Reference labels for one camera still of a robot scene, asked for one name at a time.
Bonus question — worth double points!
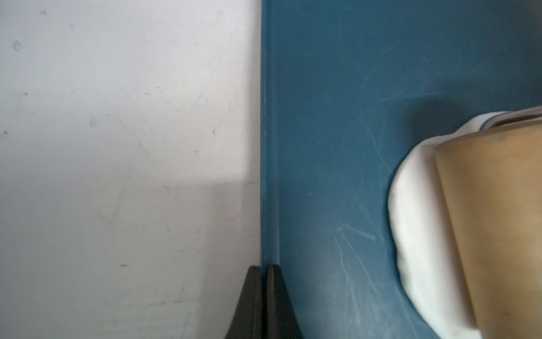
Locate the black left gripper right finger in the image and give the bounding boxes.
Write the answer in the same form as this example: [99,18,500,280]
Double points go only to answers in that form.
[266,265,303,339]

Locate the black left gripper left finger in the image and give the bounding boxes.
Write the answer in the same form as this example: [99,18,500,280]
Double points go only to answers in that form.
[225,266,263,339]

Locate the white dough piece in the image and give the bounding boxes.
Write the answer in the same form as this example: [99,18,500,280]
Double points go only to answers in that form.
[388,112,501,338]

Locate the teal cutting board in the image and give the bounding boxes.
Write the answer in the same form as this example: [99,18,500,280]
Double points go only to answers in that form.
[261,1,541,338]

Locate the wooden dough roller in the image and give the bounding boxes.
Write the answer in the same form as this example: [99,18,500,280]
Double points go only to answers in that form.
[435,107,541,338]

